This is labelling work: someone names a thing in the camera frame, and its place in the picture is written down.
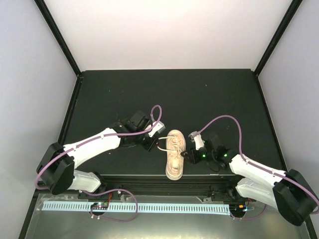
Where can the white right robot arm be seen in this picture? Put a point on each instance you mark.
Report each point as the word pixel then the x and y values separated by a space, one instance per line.
pixel 287 192

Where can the black left corner frame post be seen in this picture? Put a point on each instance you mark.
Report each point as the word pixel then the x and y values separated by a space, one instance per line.
pixel 44 10

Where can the white slotted cable duct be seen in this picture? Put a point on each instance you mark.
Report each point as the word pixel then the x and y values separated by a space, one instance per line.
pixel 166 208

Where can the black right corner frame post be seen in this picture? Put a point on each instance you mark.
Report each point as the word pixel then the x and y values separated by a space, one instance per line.
pixel 284 23

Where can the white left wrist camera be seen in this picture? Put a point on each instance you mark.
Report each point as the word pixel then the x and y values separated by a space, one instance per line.
pixel 158 128

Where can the black right floor frame rail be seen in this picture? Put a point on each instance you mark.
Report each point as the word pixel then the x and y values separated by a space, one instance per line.
pixel 270 122

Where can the small left circuit board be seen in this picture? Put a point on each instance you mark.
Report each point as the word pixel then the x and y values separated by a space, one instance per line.
pixel 99 206

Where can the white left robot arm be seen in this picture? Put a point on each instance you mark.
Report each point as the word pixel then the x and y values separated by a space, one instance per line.
pixel 58 169

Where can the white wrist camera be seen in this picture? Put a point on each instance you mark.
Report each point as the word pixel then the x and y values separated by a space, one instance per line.
pixel 197 139
pixel 158 128

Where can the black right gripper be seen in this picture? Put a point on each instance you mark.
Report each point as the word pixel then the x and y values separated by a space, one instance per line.
pixel 194 159

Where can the black left floor frame rail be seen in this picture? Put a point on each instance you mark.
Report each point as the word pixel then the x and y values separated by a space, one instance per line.
pixel 70 110

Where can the black floor frame rail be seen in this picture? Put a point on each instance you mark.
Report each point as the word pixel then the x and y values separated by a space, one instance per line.
pixel 270 122
pixel 70 110

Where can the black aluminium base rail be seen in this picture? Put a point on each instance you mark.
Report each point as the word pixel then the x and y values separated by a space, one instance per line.
pixel 217 187

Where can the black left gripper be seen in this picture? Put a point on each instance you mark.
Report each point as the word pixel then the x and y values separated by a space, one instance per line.
pixel 150 145

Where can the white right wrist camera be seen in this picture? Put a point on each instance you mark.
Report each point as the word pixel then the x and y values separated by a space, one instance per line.
pixel 197 139

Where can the small circuit board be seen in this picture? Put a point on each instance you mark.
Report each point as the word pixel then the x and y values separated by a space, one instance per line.
pixel 99 206
pixel 244 207

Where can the black corner frame post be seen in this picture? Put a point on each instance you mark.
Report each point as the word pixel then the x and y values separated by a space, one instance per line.
pixel 284 23
pixel 44 10

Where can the beige worn sneaker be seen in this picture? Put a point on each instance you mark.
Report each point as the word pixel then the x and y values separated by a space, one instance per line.
pixel 175 145

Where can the small right circuit board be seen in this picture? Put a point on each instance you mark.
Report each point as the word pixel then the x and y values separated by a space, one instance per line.
pixel 244 207

